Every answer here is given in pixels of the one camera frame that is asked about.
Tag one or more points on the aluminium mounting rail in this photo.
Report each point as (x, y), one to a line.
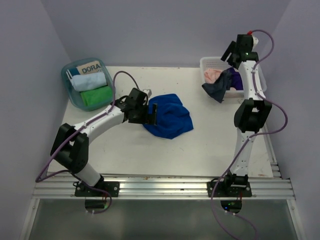
(138, 187)

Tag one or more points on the dark grey towel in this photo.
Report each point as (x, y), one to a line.
(218, 89)

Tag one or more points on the teal white striped towel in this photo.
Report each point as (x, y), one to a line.
(71, 72)

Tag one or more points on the teal plastic bin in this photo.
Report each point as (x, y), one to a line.
(73, 95)

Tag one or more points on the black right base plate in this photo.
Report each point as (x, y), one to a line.
(219, 190)

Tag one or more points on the white plastic basket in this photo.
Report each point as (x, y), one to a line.
(215, 62)

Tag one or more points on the purple towel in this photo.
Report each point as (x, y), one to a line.
(236, 80)

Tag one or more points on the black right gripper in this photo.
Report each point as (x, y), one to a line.
(230, 48)

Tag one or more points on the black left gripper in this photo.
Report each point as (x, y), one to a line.
(150, 118)

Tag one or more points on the light blue rolled towel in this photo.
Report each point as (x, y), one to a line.
(87, 82)

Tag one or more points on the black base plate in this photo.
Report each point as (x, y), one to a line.
(219, 190)
(102, 189)

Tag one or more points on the green rolled towel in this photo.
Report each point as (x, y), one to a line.
(97, 96)

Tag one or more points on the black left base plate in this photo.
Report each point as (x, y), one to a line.
(102, 189)

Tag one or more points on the beige DORA towel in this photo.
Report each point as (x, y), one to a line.
(89, 68)

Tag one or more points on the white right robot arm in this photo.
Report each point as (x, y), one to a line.
(252, 114)

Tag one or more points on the pink towel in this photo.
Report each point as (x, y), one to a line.
(211, 75)

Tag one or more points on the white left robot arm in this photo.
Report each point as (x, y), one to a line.
(71, 145)

